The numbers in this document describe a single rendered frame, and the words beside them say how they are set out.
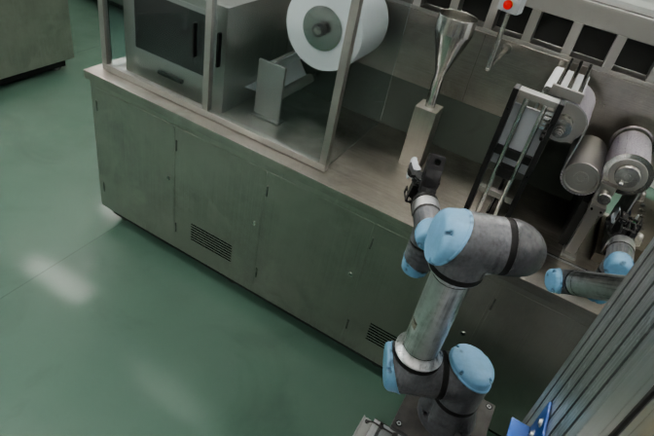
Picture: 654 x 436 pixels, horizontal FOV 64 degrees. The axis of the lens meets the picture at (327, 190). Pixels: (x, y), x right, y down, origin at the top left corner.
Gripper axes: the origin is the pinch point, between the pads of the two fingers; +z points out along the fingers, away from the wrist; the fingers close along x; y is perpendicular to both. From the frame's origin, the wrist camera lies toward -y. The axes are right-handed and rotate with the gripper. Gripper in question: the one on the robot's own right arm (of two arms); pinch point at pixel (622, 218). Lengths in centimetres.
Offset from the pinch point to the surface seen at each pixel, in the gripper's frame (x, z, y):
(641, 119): 6.4, 31.6, 23.7
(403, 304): 55, -28, -58
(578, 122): 26.6, -0.4, 26.5
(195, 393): 115, -80, -109
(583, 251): 4.7, 0.6, -19.0
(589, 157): 18.2, 4.2, 14.5
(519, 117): 44, -13, 26
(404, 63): 99, 32, 12
